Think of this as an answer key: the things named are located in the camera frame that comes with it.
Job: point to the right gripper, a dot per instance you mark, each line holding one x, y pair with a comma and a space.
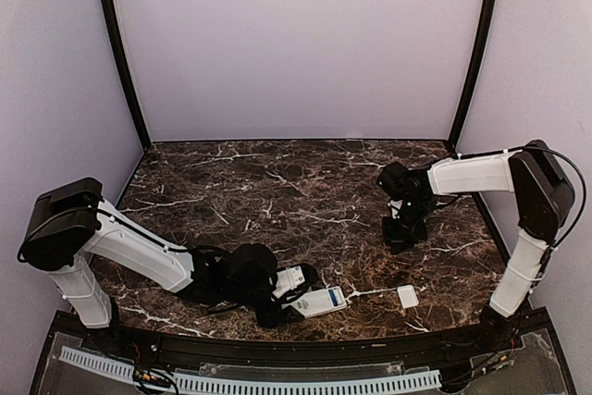
399, 242

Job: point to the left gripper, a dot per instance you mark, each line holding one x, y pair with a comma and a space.
277, 317

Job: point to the white battery cover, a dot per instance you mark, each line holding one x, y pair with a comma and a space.
408, 296

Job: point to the white remote control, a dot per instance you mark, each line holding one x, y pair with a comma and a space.
314, 303

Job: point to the blue battery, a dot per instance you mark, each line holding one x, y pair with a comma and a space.
337, 299

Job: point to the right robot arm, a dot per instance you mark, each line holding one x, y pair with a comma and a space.
544, 190

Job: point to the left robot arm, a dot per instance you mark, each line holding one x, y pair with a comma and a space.
75, 219

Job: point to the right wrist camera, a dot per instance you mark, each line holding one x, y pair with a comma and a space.
395, 208

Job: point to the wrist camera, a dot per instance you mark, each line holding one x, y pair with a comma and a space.
395, 208
293, 281

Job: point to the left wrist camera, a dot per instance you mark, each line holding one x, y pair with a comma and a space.
293, 281

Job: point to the black front table rail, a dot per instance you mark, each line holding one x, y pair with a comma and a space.
449, 348

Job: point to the white slotted cable duct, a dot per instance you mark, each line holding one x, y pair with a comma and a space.
234, 379

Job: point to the right black frame post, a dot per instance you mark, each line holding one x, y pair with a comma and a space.
472, 73

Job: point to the black frame post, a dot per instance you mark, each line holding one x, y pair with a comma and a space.
472, 73
124, 73

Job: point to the left black frame post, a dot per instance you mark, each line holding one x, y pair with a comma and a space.
124, 73

